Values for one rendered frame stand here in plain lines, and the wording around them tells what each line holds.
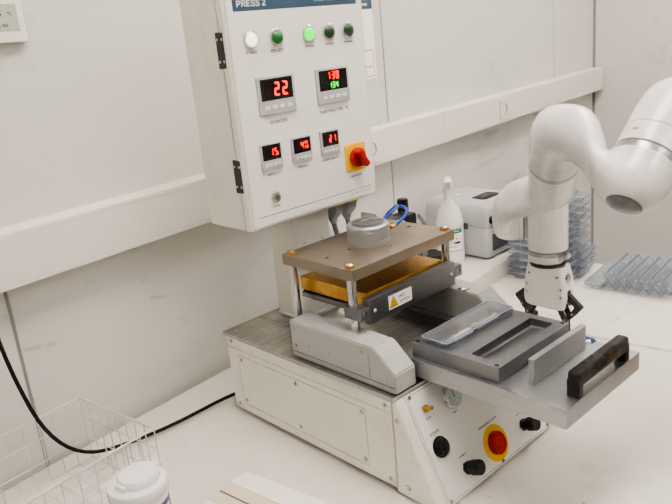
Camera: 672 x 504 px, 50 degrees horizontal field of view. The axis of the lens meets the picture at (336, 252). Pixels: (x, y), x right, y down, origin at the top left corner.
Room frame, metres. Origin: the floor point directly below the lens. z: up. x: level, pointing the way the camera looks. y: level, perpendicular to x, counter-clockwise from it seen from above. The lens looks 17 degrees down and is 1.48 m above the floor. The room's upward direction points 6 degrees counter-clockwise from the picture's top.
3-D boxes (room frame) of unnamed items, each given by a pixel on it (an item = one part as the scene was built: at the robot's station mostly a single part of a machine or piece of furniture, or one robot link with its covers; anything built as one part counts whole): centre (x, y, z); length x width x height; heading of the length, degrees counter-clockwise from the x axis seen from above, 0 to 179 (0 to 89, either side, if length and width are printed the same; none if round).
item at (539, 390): (1.02, -0.27, 0.97); 0.30 x 0.22 x 0.08; 42
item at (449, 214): (2.03, -0.34, 0.92); 0.09 x 0.08 x 0.25; 171
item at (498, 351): (1.06, -0.24, 0.98); 0.20 x 0.17 x 0.03; 132
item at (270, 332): (1.28, -0.04, 0.93); 0.46 x 0.35 x 0.01; 42
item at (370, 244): (1.29, -0.06, 1.08); 0.31 x 0.24 x 0.13; 132
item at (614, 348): (0.92, -0.36, 0.99); 0.15 x 0.02 x 0.04; 132
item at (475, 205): (2.14, -0.44, 0.88); 0.25 x 0.20 x 0.17; 43
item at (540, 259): (1.45, -0.46, 0.98); 0.09 x 0.08 x 0.03; 42
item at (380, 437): (1.26, -0.08, 0.84); 0.53 x 0.37 x 0.17; 42
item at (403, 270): (1.25, -0.07, 1.07); 0.22 x 0.17 x 0.10; 132
